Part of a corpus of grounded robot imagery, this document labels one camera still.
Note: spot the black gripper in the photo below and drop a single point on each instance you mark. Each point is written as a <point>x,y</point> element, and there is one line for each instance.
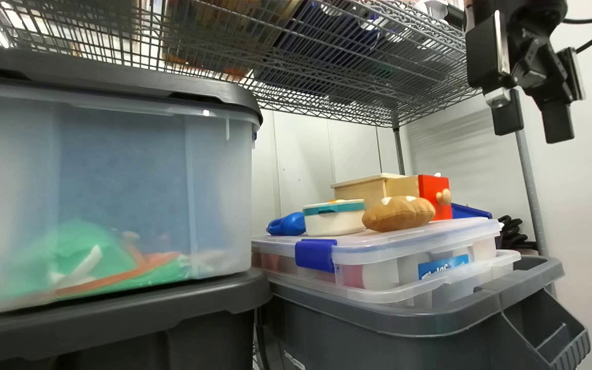
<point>532,15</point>

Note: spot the red drawer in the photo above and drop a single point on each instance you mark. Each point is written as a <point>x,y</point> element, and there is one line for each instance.
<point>432,187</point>

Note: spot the wooden drawer knob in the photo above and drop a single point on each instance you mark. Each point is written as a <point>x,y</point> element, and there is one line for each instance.
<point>444,197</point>

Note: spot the wooden toy chest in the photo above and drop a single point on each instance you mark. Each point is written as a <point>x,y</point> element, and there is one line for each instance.
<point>373,189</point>

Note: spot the blue bin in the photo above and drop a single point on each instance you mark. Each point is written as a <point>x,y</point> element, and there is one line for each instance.
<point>468,211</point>

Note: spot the brown plush bread toy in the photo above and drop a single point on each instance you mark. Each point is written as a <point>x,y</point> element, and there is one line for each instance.
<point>399,213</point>

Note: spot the clear flat plastic container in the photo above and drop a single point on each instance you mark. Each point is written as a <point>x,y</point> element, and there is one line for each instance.
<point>481,280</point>

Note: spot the clear container with blue latch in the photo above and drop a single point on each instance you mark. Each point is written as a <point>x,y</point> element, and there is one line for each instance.
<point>378,246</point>

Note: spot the white round box teal lid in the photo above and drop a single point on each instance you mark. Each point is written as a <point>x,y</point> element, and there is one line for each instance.
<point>334,220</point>

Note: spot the blue plastic toy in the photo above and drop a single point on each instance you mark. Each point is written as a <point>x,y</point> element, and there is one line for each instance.
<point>287,225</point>

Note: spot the brown cardboard box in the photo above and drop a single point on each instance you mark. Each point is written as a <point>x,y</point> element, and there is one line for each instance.
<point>224,31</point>

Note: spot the clear storage bin grey lid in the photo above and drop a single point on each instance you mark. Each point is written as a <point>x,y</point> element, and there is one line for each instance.
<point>121,169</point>

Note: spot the dark grey storage tote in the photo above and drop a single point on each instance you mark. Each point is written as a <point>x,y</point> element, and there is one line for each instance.
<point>121,329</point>

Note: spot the green and orange fabric toy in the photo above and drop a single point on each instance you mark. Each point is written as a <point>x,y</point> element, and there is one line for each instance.
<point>80,257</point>

